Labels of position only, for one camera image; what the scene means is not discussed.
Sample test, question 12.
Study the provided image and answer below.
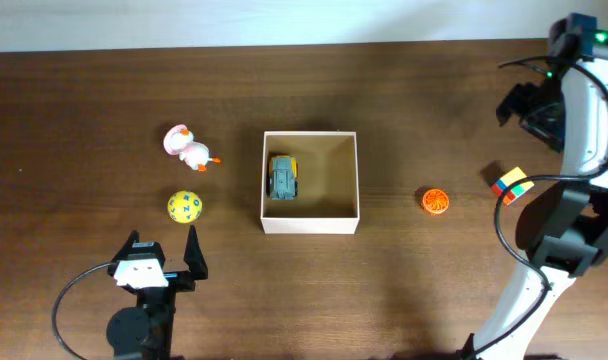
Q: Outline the yellow ball with blue letters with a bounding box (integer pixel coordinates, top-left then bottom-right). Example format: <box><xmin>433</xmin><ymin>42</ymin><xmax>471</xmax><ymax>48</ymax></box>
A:
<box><xmin>167</xmin><ymin>190</ymin><xmax>203</xmax><ymax>224</ymax></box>

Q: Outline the orange ridged disc toy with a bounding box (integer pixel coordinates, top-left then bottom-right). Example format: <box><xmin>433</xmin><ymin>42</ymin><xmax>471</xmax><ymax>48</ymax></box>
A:
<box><xmin>421</xmin><ymin>188</ymin><xmax>450</xmax><ymax>216</ymax></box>

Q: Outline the pink white duck toy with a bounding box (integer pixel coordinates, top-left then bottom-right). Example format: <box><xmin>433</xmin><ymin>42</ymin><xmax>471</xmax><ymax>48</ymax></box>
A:
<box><xmin>163</xmin><ymin>124</ymin><xmax>221</xmax><ymax>172</ymax></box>

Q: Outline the colourful puzzle cube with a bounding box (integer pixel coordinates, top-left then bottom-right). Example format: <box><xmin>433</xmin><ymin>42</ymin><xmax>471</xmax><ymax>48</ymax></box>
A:
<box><xmin>490</xmin><ymin>166</ymin><xmax>536</xmax><ymax>207</ymax></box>

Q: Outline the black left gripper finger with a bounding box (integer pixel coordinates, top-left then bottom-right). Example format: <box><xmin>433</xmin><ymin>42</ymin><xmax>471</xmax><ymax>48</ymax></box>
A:
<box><xmin>183</xmin><ymin>225</ymin><xmax>208</xmax><ymax>279</ymax></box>
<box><xmin>107</xmin><ymin>230</ymin><xmax>139</xmax><ymax>273</ymax></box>

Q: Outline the yellow grey toy truck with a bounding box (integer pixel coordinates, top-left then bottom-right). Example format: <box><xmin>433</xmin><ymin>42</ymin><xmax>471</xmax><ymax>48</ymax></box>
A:
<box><xmin>268</xmin><ymin>155</ymin><xmax>298</xmax><ymax>200</ymax></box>

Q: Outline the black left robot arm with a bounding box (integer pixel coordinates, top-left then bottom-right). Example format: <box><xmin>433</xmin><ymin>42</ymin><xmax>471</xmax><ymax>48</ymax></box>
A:
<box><xmin>106</xmin><ymin>226</ymin><xmax>208</xmax><ymax>359</ymax></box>

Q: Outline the white cardboard box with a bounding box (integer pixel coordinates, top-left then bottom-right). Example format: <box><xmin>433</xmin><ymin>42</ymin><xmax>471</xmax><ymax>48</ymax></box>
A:
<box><xmin>260</xmin><ymin>131</ymin><xmax>360</xmax><ymax>234</ymax></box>

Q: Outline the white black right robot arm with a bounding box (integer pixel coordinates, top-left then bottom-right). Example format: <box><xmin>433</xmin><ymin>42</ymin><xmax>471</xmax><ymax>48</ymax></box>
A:
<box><xmin>456</xmin><ymin>13</ymin><xmax>608</xmax><ymax>360</ymax></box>

